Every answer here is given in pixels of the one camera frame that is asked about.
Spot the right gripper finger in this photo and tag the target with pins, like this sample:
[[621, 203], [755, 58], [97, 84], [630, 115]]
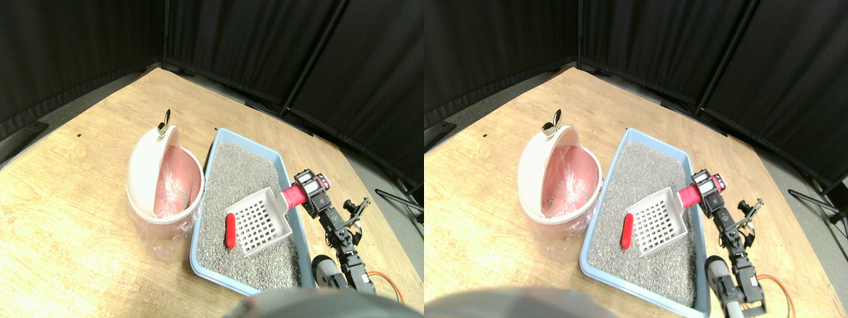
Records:
[[702, 180], [303, 180]]

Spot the red lump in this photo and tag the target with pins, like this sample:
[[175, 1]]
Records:
[[230, 232], [627, 232]]

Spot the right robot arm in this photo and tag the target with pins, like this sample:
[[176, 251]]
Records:
[[354, 265], [745, 278]]

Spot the blue litter tray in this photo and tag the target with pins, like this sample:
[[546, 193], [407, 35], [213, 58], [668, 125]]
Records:
[[238, 165], [636, 165]]

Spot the black tripod stand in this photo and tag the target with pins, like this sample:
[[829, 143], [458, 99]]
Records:
[[404, 197], [828, 202]]

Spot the black curtain stand pole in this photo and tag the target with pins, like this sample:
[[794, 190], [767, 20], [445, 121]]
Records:
[[579, 33], [725, 59], [165, 33], [315, 59]]

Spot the black curtain stand foot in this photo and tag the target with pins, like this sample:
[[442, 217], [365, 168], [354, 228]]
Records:
[[30, 129], [437, 132]]

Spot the white bin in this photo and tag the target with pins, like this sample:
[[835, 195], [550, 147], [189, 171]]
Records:
[[149, 172], [540, 172]]

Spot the black bracket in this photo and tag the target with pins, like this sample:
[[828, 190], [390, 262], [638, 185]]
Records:
[[753, 211], [358, 211]]

